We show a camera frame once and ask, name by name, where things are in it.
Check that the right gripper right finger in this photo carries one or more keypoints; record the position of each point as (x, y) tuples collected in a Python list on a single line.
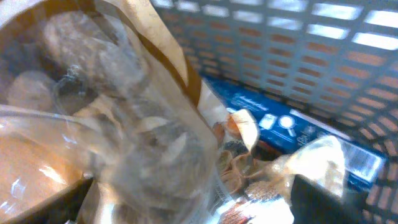
[(312, 204)]

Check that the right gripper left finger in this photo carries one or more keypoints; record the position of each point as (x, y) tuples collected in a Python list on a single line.
[(42, 200)]

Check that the blue tissue pack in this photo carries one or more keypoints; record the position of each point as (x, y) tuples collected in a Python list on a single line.
[(287, 130)]

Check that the beige snack bag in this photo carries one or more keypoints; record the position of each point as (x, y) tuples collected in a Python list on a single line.
[(101, 90)]

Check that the grey plastic shopping basket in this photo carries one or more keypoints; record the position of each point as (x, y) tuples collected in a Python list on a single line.
[(333, 60)]

